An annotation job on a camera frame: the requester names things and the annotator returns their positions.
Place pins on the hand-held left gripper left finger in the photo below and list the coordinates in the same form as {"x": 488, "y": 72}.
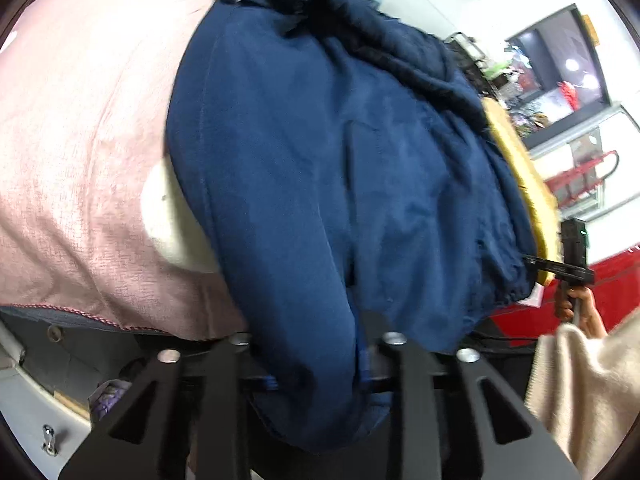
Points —
{"x": 225, "y": 400}

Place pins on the person's right forearm cream sleeve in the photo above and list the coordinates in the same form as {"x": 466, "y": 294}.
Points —
{"x": 585, "y": 400}

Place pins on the white bed base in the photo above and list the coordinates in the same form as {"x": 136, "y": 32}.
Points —
{"x": 30, "y": 400}

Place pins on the red cabinet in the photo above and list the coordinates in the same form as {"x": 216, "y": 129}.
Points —
{"x": 620, "y": 285}

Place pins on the gold crinkled cloth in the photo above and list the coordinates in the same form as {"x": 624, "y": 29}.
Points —
{"x": 525, "y": 170}

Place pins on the purple plastic bag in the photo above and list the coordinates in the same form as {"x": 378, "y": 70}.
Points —
{"x": 107, "y": 400}

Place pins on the navy blue padded jacket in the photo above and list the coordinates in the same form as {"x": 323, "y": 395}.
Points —
{"x": 320, "y": 160}

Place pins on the pink polka-dot blanket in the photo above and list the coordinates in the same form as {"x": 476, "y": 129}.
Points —
{"x": 90, "y": 135}

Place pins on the wall television screen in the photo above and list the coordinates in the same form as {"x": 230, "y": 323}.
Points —
{"x": 560, "y": 60}

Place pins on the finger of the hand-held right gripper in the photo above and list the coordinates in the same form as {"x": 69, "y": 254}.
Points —
{"x": 542, "y": 262}

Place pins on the person's right hand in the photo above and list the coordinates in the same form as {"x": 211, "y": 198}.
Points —
{"x": 590, "y": 315}

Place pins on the red metal rack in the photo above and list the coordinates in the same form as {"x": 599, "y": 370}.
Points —
{"x": 580, "y": 180}

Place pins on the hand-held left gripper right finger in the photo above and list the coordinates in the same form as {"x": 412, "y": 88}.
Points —
{"x": 415, "y": 410}

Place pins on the metal hook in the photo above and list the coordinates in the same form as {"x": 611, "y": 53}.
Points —
{"x": 48, "y": 440}

